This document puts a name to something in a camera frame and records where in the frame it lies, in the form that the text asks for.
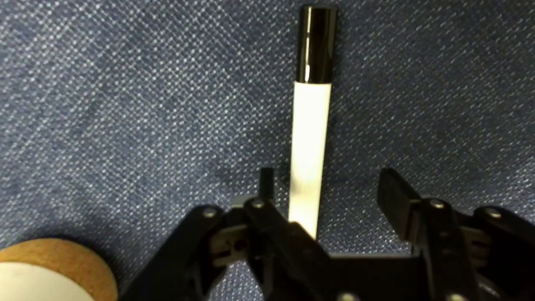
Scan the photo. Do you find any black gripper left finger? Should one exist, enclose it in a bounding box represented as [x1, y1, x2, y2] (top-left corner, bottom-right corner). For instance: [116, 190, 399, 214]
[121, 165, 337, 301]

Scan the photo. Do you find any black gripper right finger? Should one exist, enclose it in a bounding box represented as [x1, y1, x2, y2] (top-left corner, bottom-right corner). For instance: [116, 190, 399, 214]
[375, 167, 535, 301]

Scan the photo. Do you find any white marker with black cap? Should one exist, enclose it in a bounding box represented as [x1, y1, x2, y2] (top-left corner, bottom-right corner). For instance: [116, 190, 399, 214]
[285, 3, 339, 241]

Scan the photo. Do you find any blue tablecloth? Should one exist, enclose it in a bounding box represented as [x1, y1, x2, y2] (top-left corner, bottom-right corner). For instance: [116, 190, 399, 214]
[0, 0, 535, 301]

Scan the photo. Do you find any white mug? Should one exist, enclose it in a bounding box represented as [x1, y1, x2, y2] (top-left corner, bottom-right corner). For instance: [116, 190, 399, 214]
[0, 237, 120, 301]

